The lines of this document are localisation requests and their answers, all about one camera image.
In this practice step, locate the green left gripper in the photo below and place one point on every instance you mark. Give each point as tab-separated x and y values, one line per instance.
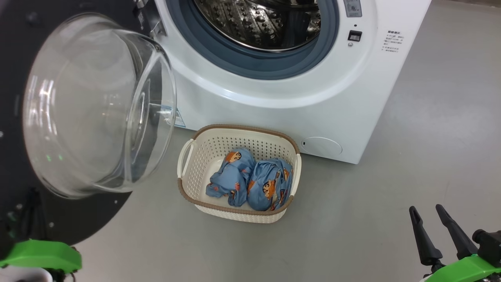
39	254

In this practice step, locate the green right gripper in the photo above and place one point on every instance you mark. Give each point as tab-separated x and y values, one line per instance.
465	270

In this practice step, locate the blue cartoon print garment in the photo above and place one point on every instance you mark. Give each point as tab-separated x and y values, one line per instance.
266	188
231	176

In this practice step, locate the round glass washer door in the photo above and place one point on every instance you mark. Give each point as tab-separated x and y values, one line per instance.
15	58

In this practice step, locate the white front-load washing machine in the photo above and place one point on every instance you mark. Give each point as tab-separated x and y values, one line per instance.
274	102

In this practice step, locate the black door lock socket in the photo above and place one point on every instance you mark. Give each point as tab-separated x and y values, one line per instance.
354	36

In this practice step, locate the metal door hinge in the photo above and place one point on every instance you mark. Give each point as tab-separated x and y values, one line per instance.
154	25

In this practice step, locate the steel washer drum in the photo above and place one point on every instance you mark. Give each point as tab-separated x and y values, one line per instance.
254	23

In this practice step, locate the round white filter cover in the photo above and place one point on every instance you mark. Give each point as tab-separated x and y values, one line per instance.
321	146

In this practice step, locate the blue energy label sticker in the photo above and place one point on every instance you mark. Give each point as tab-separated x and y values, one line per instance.
179	118

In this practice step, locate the cream perforated laundry basket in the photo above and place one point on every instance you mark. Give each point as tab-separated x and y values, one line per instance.
207	149

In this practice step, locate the black text notice sticker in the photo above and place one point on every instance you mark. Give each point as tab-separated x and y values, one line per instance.
392	41

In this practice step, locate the grey caution label sticker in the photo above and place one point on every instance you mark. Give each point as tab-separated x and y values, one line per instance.
352	7

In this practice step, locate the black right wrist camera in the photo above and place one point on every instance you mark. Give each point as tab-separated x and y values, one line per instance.
489	244

